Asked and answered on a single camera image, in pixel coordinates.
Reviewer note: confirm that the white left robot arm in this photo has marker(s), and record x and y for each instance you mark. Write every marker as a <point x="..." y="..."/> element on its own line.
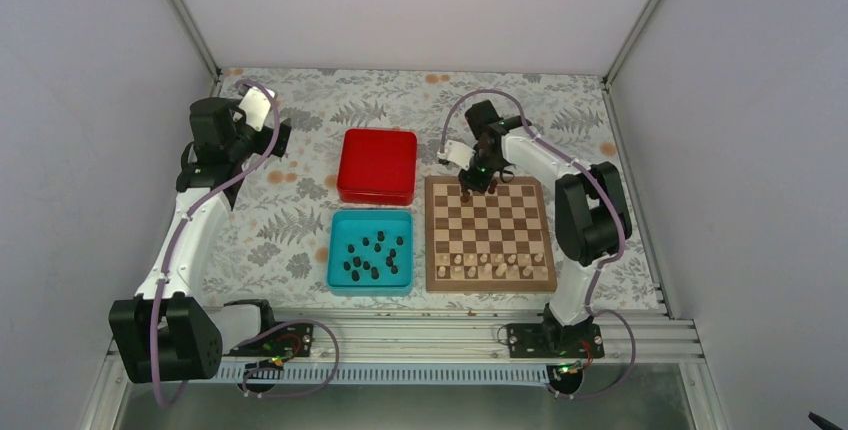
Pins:
<point x="163" y="332"/>

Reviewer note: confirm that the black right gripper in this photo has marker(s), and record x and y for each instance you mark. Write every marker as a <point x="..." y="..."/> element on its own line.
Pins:
<point x="481" y="185"/>

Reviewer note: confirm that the wooden chessboard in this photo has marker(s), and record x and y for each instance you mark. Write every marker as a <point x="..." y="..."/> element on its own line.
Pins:
<point x="496" y="243"/>

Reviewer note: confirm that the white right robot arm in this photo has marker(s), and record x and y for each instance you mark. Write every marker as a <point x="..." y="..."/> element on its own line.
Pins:
<point x="591" y="218"/>

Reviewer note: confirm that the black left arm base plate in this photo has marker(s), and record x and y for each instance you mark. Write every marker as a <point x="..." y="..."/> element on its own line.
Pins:
<point x="292" y="341"/>

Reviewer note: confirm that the blue plastic tray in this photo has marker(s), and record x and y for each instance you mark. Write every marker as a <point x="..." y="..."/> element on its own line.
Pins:
<point x="371" y="253"/>

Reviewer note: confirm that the aluminium front rail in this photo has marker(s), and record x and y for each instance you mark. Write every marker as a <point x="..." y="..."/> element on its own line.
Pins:
<point x="452" y="347"/>

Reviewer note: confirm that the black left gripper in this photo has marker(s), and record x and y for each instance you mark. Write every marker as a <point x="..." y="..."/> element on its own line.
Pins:
<point x="281" y="139"/>

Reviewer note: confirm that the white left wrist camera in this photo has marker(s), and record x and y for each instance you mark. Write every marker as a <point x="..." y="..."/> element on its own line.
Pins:
<point x="256" y="106"/>

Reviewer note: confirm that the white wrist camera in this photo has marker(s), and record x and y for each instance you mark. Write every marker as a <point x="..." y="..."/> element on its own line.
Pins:
<point x="256" y="106"/>
<point x="455" y="152"/>

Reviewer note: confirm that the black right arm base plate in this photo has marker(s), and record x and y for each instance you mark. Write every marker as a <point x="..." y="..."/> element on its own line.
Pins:
<point x="536" y="341"/>

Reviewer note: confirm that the red square tin lid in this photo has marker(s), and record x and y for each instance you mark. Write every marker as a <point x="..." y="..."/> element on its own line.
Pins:
<point x="377" y="166"/>

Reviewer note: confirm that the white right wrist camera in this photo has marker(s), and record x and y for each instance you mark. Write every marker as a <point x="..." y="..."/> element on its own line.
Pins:
<point x="455" y="152"/>

